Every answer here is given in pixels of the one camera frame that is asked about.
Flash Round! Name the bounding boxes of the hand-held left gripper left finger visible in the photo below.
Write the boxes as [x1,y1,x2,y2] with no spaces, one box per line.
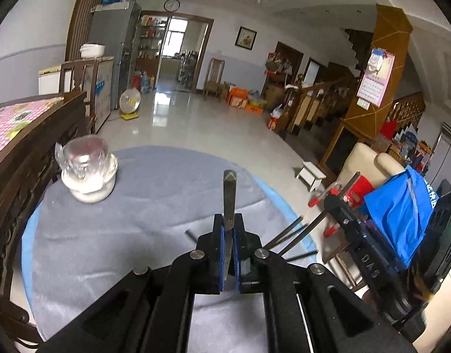
[38,213,228,353]

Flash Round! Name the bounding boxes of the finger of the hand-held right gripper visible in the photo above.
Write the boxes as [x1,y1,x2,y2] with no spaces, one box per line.
[323,194,359,237]

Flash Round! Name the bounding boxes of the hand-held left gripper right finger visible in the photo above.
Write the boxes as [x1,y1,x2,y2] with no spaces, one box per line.
[233,213,417,353]

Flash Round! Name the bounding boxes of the small white stool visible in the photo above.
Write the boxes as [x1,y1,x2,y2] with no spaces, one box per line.
[296,161,327,192]

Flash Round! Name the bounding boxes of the beige armchair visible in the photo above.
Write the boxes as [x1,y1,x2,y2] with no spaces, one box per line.
[323,141,407,265]

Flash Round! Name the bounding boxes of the blue tablecloth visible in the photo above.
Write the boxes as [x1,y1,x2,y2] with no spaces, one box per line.
[20,174,316,324]

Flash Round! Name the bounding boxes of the blue bag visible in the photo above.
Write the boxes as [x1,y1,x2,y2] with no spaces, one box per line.
[362,166,441,270]

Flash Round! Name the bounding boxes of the wooden pillar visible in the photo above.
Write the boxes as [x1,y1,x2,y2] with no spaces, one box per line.
[318,4,413,178]

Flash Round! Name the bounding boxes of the grey tablecloth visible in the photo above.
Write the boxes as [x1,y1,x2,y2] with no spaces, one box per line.
[29,146,318,342]

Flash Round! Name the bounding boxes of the wooden stair railing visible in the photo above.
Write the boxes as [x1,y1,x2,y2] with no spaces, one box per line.
[283,76,359,137]

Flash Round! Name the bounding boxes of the orange cardboard boxes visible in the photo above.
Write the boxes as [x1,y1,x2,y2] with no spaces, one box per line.
[225,86,267,115]

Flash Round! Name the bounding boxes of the white ceramic bowl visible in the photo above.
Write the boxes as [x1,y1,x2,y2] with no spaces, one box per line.
[61,152,119,204]

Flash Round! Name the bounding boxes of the plastic-wrapped clear glass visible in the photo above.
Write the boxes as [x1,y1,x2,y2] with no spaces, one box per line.
[55,135,113,186]

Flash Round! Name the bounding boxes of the wooden chair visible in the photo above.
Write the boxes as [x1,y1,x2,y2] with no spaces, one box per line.
[202,58,226,98]

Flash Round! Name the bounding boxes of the small floor fan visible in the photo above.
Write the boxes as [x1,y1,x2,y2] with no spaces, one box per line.
[119,89,142,121]

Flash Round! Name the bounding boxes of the carved dark wooden bench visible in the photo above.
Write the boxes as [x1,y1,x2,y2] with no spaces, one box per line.
[0,91,89,348]

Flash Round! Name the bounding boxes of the white basin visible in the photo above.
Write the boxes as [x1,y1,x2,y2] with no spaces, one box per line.
[80,43,107,59]

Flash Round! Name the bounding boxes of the small white cabinet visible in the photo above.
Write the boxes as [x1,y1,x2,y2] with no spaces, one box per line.
[38,65,63,96]

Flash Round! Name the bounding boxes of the grey refrigerator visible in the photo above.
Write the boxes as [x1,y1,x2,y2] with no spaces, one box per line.
[87,0,142,94]

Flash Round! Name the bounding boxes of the pink checkered cloth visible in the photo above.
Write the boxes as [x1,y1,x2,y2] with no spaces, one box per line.
[0,96,65,163]

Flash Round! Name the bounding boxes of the wooden slatted door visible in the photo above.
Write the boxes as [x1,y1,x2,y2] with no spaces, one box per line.
[64,0,125,62]

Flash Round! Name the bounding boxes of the red-handled clamp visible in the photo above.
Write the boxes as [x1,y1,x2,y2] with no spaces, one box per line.
[308,182,344,237]

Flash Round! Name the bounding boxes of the wall calendar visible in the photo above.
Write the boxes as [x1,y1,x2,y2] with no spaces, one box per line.
[357,47,396,106]

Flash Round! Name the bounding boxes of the framed wall picture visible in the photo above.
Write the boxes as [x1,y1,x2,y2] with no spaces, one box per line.
[235,26,257,51]

